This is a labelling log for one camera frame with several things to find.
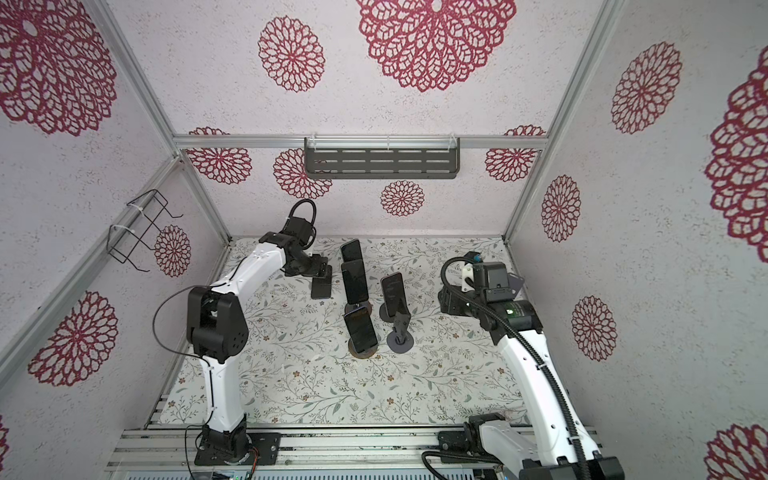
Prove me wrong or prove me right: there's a grey round stand right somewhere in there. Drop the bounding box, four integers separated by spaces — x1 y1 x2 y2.
505 273 525 300

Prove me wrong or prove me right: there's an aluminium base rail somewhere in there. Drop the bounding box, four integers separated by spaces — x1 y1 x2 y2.
105 425 601 473

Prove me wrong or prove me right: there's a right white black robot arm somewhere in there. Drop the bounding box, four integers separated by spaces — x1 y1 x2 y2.
421 252 625 479

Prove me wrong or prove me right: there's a purple case phone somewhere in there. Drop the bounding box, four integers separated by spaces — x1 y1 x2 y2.
380 272 405 317

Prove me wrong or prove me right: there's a blue case phone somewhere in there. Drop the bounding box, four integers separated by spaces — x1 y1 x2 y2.
310 265 333 300

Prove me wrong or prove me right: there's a black wire wall rack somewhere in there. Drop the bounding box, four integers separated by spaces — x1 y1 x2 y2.
105 189 183 273

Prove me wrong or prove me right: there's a grey slotted wall shelf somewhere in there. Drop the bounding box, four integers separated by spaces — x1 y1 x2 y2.
303 137 461 180

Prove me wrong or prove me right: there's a wooden round stand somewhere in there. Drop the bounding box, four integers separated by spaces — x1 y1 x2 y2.
347 340 378 359

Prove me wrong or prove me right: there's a grey stand middle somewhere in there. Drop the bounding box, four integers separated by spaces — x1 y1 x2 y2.
379 303 394 323

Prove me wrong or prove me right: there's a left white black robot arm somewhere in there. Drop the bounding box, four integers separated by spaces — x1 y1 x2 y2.
182 199 332 466

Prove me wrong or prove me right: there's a tall black phone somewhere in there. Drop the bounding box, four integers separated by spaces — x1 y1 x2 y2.
341 259 369 304

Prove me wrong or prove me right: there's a front phone on wooden stand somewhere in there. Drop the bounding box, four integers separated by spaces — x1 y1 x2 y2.
343 304 378 351

